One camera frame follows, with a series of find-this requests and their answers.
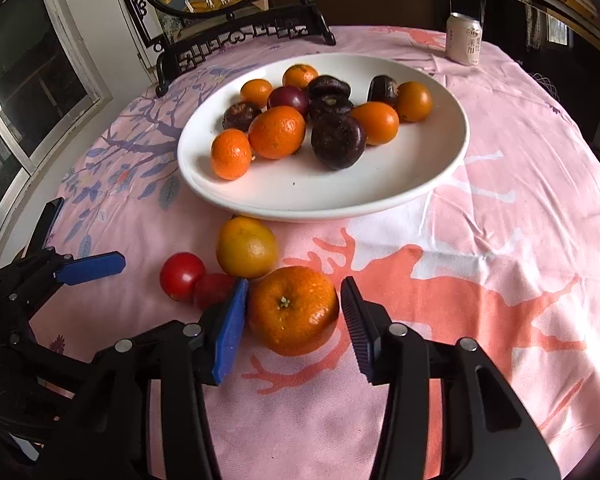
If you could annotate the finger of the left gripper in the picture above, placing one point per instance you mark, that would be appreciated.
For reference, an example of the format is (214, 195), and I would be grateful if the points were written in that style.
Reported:
(92, 268)

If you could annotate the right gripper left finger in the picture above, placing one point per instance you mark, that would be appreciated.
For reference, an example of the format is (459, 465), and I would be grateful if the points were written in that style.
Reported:
(192, 356)

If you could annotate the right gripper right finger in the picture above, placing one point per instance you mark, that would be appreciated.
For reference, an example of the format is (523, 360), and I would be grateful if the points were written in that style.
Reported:
(390, 353)

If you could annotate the big bumpy mandarin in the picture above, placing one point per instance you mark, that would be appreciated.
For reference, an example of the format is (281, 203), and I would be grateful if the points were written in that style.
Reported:
(293, 310)

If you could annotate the medium mandarin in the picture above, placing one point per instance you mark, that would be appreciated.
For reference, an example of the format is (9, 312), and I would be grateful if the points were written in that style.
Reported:
(231, 154)

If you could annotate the brown water chestnut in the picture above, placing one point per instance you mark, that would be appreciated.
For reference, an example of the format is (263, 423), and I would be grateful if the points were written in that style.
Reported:
(240, 115)

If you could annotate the large orange mandarin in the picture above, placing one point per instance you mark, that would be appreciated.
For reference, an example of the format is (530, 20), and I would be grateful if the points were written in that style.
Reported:
(277, 133)

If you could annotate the oval orange kumquat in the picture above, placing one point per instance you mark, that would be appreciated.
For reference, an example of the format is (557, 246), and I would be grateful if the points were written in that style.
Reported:
(379, 121)

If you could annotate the small orange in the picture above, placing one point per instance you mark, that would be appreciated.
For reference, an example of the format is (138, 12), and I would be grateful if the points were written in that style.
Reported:
(256, 91)

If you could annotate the large patterned water chestnut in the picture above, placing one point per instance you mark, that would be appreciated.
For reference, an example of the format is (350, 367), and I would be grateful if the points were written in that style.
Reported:
(328, 105)

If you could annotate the smooth orange kumquat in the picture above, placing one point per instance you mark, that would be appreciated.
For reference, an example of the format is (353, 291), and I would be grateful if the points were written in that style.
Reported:
(414, 102)

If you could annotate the dark red plum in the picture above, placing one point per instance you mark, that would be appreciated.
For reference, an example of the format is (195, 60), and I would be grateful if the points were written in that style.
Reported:
(289, 96)

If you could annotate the small dark water chestnut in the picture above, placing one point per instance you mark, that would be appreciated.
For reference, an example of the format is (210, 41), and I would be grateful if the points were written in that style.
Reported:
(384, 89)

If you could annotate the small mandarin with stem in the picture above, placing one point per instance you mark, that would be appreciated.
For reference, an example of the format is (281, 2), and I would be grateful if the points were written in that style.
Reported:
(299, 75)

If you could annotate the oval red tomato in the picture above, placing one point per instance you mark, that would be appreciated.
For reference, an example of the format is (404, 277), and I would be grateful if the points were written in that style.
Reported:
(213, 288)

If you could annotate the round red tomato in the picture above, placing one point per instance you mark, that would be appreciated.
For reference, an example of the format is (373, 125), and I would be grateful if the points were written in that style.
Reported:
(180, 274)

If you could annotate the yellow orange tomato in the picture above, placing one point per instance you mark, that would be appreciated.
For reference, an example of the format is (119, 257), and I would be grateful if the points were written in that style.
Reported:
(246, 248)

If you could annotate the pink printed tablecloth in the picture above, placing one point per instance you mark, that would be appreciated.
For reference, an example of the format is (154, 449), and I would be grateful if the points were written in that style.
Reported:
(508, 253)

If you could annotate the window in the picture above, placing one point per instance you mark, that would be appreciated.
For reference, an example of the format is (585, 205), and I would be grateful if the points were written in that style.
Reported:
(49, 89)

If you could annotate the white oval plate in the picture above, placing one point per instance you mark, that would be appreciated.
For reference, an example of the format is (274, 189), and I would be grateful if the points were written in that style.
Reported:
(299, 187)

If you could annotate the round deer screen ornament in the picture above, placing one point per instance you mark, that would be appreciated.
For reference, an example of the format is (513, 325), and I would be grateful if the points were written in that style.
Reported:
(184, 33)

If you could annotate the pale beverage can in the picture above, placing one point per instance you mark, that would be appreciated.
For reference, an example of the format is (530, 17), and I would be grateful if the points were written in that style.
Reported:
(463, 39)

